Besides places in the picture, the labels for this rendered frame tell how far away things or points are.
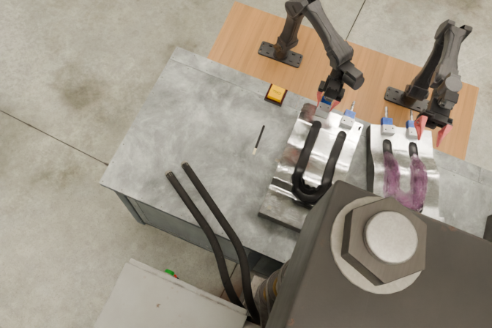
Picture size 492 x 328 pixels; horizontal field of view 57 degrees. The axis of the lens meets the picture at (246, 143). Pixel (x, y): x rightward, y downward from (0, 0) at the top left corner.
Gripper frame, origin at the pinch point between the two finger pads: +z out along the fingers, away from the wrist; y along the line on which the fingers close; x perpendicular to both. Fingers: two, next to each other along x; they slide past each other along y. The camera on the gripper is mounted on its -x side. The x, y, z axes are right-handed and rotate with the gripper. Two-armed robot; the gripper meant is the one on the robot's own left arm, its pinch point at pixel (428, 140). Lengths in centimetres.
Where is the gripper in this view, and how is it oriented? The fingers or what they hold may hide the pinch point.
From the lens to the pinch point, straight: 161.0
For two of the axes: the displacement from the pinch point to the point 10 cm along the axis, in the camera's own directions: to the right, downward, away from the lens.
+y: 9.3, 3.6, -0.7
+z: -3.6, 8.7, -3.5
